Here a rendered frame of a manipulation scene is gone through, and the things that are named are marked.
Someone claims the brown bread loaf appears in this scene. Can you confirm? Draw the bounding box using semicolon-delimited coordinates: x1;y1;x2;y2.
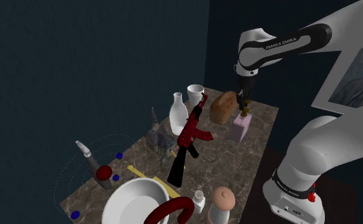
209;90;239;126

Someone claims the pink perfume bottle gold cap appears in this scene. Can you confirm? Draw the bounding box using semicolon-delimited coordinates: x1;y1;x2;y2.
229;99;253;144

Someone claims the white cup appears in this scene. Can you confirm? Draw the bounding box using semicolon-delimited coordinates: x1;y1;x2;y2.
186;84;205;108

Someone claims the red and black toy rifle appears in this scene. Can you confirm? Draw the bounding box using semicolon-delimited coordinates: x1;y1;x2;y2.
167;92;215;189

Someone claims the white bottle vase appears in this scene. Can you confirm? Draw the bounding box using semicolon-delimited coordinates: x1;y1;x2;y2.
168;92;189;136

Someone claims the dark robot stand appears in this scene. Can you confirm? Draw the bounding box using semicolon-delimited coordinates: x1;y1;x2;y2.
239;145;359;224

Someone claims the tan and white pepper mill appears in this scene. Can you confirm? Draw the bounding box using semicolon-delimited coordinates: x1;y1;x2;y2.
207;186;236;224

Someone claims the white salt shaker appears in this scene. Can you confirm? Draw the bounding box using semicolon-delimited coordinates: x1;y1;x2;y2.
191;190;207;214

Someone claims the yellow flat spatula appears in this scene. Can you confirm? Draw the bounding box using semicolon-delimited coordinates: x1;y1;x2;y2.
126;164;182;200

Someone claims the white bowl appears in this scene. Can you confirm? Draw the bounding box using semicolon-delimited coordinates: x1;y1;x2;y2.
101;177;171;224

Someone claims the red and blue orbit model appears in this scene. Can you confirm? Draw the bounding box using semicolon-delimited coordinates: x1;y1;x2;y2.
53;133;139;221

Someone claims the teal wire figure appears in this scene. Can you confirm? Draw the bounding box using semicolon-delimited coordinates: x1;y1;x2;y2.
160;139;179;165

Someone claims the white framed wall picture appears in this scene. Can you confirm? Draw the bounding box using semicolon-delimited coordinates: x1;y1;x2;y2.
311;44;363;116

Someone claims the dark red curved ring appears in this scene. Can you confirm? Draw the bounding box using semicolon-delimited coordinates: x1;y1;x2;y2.
142;196;196;224

